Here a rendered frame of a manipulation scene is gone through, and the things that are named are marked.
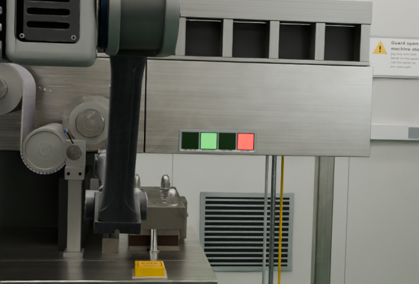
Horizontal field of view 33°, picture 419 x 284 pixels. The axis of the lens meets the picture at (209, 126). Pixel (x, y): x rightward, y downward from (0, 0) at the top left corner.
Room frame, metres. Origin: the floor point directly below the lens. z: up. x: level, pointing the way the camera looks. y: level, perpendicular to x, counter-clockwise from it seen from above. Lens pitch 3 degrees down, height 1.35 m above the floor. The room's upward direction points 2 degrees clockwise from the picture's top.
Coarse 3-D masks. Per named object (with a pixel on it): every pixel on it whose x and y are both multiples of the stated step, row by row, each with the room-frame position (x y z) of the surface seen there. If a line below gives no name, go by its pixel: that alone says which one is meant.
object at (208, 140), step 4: (204, 136) 2.27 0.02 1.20; (208, 136) 2.27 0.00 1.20; (212, 136) 2.28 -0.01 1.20; (204, 140) 2.27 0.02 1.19; (208, 140) 2.27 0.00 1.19; (212, 140) 2.28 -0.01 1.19; (204, 144) 2.27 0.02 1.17; (208, 144) 2.27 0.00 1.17; (212, 144) 2.28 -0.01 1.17; (204, 148) 2.27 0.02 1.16; (208, 148) 2.27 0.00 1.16; (212, 148) 2.28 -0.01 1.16
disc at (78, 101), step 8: (88, 96) 1.91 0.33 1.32; (96, 96) 1.92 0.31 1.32; (72, 104) 1.91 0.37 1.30; (104, 104) 1.92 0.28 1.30; (64, 112) 1.91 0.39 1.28; (80, 112) 1.91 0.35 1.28; (64, 120) 1.90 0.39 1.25; (104, 120) 1.92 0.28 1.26; (64, 128) 1.90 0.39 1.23; (72, 136) 1.91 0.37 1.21; (96, 144) 1.91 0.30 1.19; (104, 144) 1.92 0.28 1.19
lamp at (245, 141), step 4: (240, 136) 2.29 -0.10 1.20; (244, 136) 2.29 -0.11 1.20; (248, 136) 2.29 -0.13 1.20; (252, 136) 2.29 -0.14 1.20; (240, 140) 2.29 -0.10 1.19; (244, 140) 2.29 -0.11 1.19; (248, 140) 2.29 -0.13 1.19; (252, 140) 2.29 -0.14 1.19; (240, 144) 2.29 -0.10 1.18; (244, 144) 2.29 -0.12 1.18; (248, 144) 2.29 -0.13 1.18; (252, 144) 2.29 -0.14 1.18; (240, 148) 2.29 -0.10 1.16; (244, 148) 2.29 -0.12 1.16; (248, 148) 2.29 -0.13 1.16; (252, 148) 2.29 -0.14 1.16
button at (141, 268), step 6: (138, 264) 1.70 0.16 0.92; (144, 264) 1.70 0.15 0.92; (150, 264) 1.70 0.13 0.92; (156, 264) 1.70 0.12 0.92; (162, 264) 1.70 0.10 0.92; (138, 270) 1.66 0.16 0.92; (144, 270) 1.67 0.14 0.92; (150, 270) 1.67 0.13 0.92; (156, 270) 1.67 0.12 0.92; (162, 270) 1.67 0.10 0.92; (138, 276) 1.66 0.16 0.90; (144, 276) 1.67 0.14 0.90; (150, 276) 1.67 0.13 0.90; (156, 276) 1.67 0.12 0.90; (162, 276) 1.67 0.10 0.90
